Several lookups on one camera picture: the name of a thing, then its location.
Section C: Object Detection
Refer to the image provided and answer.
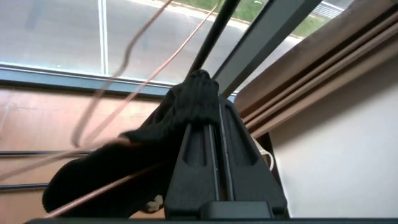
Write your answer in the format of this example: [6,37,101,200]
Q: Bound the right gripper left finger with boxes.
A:
[164,121,223,218]

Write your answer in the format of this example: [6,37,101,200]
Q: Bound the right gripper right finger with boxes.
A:
[219,96,290,218]

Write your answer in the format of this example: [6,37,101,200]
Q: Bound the black shorts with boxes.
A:
[42,68,221,218]

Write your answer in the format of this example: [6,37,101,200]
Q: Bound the black clothes rack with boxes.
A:
[0,0,242,192]

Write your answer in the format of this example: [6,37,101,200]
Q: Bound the beige curtain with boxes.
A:
[234,0,398,140]

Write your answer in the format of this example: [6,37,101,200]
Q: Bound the window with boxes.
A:
[0,0,355,101]

